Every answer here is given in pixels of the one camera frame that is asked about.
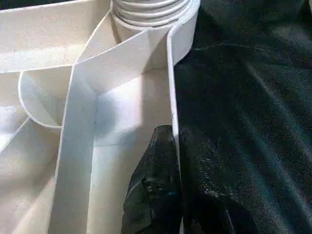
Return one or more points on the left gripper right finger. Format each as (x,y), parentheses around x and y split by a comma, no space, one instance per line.
(204,195)

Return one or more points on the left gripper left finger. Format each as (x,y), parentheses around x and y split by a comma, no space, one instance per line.
(153,190)

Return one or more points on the white plastic table top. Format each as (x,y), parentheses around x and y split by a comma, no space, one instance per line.
(48,39)

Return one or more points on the black work mat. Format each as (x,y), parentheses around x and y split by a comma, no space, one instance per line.
(253,97)

